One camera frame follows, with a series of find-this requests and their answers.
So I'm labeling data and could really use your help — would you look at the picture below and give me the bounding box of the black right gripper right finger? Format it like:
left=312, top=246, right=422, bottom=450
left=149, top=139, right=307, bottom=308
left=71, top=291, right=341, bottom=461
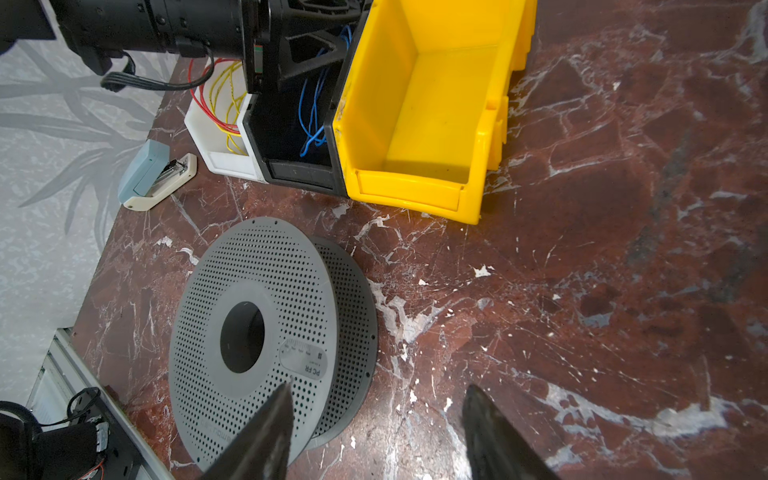
left=462, top=384, right=558, bottom=480

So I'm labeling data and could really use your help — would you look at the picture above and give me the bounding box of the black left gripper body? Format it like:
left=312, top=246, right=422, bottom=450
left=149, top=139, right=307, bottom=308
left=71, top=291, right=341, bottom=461
left=254, top=1, right=372, bottom=93

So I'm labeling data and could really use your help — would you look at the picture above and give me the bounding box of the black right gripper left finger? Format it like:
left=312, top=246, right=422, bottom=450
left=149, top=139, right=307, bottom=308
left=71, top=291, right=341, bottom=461
left=201, top=383, right=294, bottom=480

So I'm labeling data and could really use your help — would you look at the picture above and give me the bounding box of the grey perforated cable spool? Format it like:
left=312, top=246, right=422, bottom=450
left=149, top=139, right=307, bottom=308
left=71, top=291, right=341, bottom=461
left=169, top=217, right=378, bottom=469

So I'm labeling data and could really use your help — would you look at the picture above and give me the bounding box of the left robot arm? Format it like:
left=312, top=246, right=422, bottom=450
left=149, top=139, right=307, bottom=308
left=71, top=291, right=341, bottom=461
left=1, top=0, right=371, bottom=93

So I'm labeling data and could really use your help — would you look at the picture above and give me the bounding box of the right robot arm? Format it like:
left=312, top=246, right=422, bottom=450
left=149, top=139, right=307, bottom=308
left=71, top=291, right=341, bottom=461
left=1, top=383, right=557, bottom=479

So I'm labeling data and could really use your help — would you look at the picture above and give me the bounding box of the black plastic bin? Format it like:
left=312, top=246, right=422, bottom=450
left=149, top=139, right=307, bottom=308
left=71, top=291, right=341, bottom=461
left=241, top=1, right=368, bottom=197

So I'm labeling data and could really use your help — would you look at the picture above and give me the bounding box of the white plastic bin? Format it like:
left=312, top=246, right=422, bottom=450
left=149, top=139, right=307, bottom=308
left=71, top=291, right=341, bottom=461
left=184, top=59, right=265, bottom=183

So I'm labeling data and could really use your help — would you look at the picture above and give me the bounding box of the yellow plastic bin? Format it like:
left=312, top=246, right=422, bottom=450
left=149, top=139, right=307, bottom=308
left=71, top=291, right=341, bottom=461
left=332, top=0, right=537, bottom=224

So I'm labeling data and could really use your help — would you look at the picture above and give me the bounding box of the yellow cable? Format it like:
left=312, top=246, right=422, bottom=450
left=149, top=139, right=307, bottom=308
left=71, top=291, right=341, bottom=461
left=206, top=59, right=250, bottom=156

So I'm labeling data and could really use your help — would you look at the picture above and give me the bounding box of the red cable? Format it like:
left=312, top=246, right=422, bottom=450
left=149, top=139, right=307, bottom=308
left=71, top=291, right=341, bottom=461
left=187, top=57, right=244, bottom=136

